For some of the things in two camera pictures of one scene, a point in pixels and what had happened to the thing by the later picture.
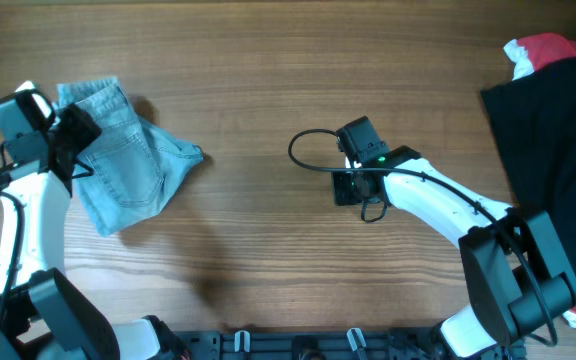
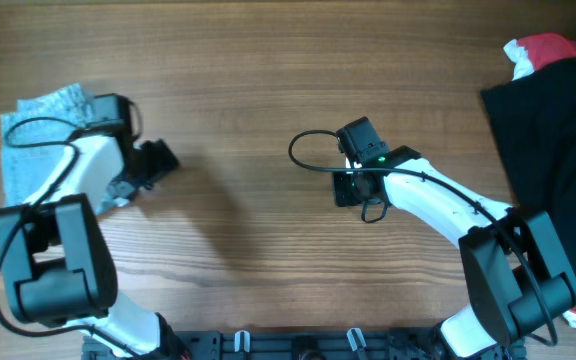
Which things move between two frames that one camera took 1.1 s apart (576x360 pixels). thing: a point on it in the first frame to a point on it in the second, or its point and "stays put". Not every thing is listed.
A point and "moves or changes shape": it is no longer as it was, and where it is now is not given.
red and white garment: x=533 y=51 stays put
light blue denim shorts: x=130 y=166 moves or changes shape
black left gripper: x=79 y=132 to x=155 y=161
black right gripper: x=344 y=189 stays put
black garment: x=552 y=126 stays put
